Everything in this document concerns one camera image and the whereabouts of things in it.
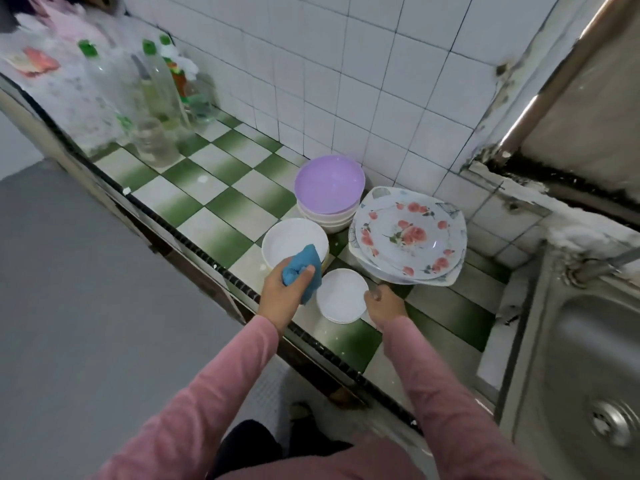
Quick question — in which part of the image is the person's left hand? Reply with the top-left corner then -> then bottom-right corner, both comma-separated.
258,257 -> 317,334

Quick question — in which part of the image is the person's right hand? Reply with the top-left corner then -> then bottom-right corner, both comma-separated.
363,283 -> 409,331

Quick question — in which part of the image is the blue cleaning cloth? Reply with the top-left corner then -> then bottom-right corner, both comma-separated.
281,243 -> 324,305

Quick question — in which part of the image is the stack of white saucers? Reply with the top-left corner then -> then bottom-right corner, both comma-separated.
316,267 -> 371,326

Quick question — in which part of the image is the floral plate stack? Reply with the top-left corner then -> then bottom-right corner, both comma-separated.
347,187 -> 469,288

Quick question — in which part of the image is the white bowl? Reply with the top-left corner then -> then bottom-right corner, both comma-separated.
261,217 -> 331,272

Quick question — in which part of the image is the purple plastic bowl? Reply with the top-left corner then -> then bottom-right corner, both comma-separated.
294,153 -> 367,234

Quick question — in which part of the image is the person's right forearm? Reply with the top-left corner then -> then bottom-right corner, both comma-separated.
380,315 -> 546,480

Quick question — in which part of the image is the person's left forearm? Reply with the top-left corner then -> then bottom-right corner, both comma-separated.
90,315 -> 281,480

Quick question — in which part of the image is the person's right leg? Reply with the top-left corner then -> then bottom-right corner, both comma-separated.
288,399 -> 356,461

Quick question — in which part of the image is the person's leg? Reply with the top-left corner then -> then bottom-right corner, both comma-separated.
205,419 -> 291,480
288,399 -> 356,461

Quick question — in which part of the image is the green checkered tile countertop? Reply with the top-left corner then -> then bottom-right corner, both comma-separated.
90,105 -> 516,431

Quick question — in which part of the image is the person's left leg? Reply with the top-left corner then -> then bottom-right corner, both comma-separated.
205,419 -> 291,480

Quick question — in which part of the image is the stainless steel sink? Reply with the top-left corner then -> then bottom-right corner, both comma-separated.
495,245 -> 640,480

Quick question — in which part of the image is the chrome faucet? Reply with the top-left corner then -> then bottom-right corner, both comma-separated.
560,243 -> 640,291

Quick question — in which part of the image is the clear bottle with green liquid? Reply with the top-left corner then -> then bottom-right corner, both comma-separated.
180,75 -> 216,126

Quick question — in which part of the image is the large clear plastic bottle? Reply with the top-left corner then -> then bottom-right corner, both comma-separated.
120,39 -> 186,168

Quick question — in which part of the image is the weathered wooden board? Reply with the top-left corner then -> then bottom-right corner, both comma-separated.
480,0 -> 640,231

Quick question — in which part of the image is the pink packet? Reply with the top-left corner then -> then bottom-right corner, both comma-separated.
8,47 -> 63,78

